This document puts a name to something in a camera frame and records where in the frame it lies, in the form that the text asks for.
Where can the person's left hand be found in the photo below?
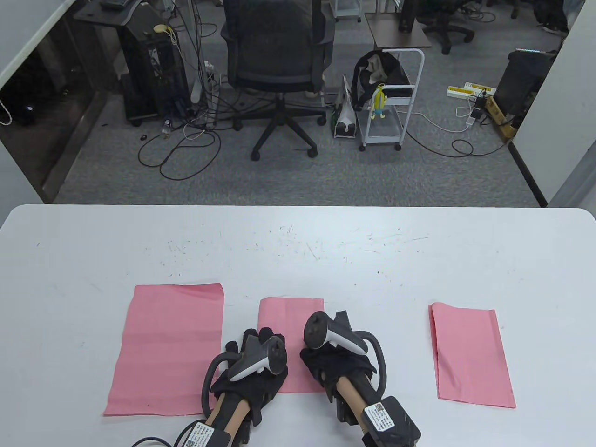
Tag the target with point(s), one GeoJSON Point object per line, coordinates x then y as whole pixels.
{"type": "Point", "coordinates": [253, 389]}

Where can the person's right hand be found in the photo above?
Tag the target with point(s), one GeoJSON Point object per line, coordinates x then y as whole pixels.
{"type": "Point", "coordinates": [335, 365]}

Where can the pink cloth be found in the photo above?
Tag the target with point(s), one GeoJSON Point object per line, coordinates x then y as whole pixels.
{"type": "Point", "coordinates": [163, 349]}
{"type": "Point", "coordinates": [470, 358]}
{"type": "Point", "coordinates": [279, 316]}

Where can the person's left forearm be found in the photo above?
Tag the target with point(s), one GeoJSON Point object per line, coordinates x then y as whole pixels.
{"type": "Point", "coordinates": [235, 414]}

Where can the person's right forearm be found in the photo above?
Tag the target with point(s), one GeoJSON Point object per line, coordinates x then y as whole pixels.
{"type": "Point", "coordinates": [349, 396]}

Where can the black white handheld controller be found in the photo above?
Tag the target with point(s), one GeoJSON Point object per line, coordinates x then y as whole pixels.
{"type": "Point", "coordinates": [344, 340]}
{"type": "Point", "coordinates": [251, 365]}

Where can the white rolling cart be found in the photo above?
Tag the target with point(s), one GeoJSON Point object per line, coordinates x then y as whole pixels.
{"type": "Point", "coordinates": [386, 138]}

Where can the white tote bag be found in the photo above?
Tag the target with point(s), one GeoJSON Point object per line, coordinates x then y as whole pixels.
{"type": "Point", "coordinates": [344, 125]}

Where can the yellow toy figure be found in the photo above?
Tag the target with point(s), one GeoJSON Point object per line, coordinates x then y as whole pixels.
{"type": "Point", "coordinates": [379, 102]}

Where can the small plastic bottle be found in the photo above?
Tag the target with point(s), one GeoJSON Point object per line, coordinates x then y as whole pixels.
{"type": "Point", "coordinates": [165, 126]}

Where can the long white power strip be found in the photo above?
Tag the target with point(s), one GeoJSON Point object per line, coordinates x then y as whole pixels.
{"type": "Point", "coordinates": [212, 93]}

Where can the white yellow-labelled power strip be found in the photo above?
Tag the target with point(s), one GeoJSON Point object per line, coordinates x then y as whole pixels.
{"type": "Point", "coordinates": [479, 87]}
{"type": "Point", "coordinates": [461, 92]}

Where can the black bag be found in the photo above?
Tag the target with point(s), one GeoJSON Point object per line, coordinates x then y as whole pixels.
{"type": "Point", "coordinates": [391, 70]}

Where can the black mesh office chair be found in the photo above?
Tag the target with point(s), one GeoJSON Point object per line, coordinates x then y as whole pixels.
{"type": "Point", "coordinates": [274, 51]}

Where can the brown side table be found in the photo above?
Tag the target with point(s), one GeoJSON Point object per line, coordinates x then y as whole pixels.
{"type": "Point", "coordinates": [400, 39]}

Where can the black computer tower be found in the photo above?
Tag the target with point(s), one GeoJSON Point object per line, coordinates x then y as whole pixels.
{"type": "Point", "coordinates": [153, 70]}

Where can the black lit computer case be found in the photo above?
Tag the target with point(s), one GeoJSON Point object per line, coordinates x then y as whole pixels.
{"type": "Point", "coordinates": [521, 79]}

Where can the black bottle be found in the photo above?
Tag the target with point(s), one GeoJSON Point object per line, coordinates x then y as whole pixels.
{"type": "Point", "coordinates": [406, 18]}

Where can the black swivel chair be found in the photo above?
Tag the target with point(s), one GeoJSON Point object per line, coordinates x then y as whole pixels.
{"type": "Point", "coordinates": [442, 28]}

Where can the small cream gadget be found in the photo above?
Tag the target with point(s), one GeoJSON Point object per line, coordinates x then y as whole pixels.
{"type": "Point", "coordinates": [160, 28]}

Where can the dark wooden desk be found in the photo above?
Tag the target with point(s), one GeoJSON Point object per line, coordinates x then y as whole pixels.
{"type": "Point", "coordinates": [93, 14]}

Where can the black keyboard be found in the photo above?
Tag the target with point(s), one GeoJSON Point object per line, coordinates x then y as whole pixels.
{"type": "Point", "coordinates": [115, 4]}

